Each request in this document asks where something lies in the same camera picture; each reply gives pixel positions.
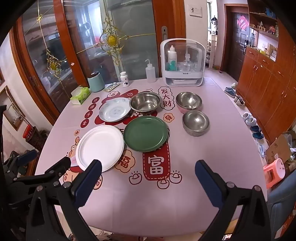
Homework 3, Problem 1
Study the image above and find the large wide-rim steel bowl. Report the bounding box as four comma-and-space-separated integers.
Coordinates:
129, 91, 162, 115

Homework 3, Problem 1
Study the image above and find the blue chair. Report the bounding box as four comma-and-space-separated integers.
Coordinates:
267, 171, 296, 241

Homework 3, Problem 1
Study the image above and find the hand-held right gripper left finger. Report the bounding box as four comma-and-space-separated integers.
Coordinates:
26, 159, 102, 241

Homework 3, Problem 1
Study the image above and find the pink plastic stool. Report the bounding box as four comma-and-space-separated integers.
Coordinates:
264, 158, 288, 189

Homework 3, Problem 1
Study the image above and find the white pill bottle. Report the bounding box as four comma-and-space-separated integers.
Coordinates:
120, 71, 130, 88

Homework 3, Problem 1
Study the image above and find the blister pill pack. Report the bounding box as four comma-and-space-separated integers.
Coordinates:
104, 83, 121, 92

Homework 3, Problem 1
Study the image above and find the wooden framed glass door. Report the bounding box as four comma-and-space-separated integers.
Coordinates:
10, 0, 162, 118

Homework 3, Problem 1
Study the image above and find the white bottle teal label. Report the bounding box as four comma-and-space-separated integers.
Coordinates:
167, 45, 178, 71

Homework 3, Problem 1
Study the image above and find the dark wooden stand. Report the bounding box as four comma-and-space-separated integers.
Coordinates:
25, 126, 50, 152

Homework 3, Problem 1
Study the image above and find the dark entry door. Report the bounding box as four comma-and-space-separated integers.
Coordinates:
228, 13, 250, 80

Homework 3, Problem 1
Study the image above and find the pink-based steel bowl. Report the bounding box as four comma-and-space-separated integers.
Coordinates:
175, 92, 202, 114

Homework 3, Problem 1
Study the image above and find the green plate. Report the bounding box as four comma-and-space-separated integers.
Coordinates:
123, 116, 169, 153

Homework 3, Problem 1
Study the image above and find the clear pump bottle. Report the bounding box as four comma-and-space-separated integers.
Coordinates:
145, 59, 156, 83

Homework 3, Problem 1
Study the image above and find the teal canister dark lid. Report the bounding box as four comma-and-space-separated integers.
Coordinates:
87, 71, 105, 93

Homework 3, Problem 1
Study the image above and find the clear glass bottle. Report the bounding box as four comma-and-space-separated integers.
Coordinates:
179, 53, 196, 72

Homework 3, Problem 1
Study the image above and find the white storage box clear lid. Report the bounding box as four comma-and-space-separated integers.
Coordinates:
160, 38, 206, 87

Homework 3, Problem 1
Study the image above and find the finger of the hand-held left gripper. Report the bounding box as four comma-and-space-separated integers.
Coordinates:
3, 149, 38, 177
9, 157, 72, 205

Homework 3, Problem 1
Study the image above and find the cardboard box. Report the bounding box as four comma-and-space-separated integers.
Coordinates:
265, 131, 296, 168

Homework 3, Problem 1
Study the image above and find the grey steel bowl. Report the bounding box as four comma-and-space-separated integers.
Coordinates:
182, 110, 210, 136

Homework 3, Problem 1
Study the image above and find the wooden wall cabinet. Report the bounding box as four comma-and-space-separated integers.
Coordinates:
236, 0, 296, 144

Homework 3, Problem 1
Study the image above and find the red door decoration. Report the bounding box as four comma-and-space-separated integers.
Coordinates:
237, 15, 250, 30

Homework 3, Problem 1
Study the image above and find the pink printed tablecloth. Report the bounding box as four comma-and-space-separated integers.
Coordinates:
35, 76, 270, 234

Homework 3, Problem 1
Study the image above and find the blue patterned white plate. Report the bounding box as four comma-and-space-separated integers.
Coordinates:
99, 97, 132, 122

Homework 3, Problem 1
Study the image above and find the green tissue box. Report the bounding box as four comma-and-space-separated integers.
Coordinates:
70, 86, 91, 105

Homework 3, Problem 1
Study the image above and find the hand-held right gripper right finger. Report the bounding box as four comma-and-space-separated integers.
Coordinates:
195, 159, 271, 241

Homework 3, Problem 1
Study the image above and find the light blue shoe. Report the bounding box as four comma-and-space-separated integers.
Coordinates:
242, 112, 257, 126

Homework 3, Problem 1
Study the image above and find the framed picture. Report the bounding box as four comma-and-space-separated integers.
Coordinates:
0, 86, 25, 131

